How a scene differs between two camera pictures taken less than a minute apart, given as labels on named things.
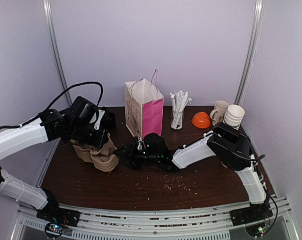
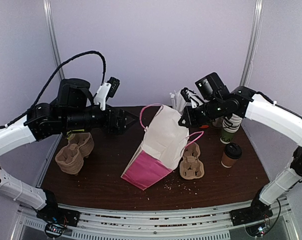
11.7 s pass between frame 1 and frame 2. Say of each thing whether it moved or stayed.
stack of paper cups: stayed
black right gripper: moved
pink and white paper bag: moved
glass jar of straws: stayed
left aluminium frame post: stayed
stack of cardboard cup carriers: moved
